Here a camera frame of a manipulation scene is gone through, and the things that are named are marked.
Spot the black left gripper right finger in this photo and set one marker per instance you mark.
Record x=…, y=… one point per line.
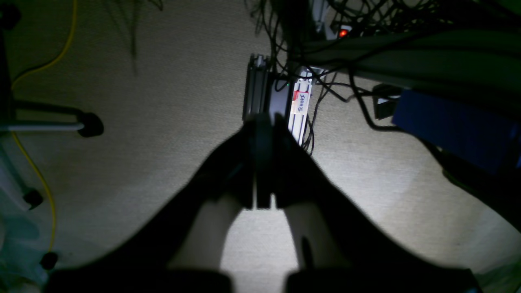
x=338, y=248

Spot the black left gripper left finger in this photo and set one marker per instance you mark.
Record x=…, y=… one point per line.
x=180, y=249

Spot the blue table cloth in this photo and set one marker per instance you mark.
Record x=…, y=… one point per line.
x=485, y=139

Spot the chair base with castors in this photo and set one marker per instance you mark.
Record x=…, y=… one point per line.
x=86, y=125

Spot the aluminium extrusion table leg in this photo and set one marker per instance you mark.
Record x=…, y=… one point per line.
x=257, y=74

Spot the white labelled power strip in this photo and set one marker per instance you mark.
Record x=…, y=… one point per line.
x=300, y=98

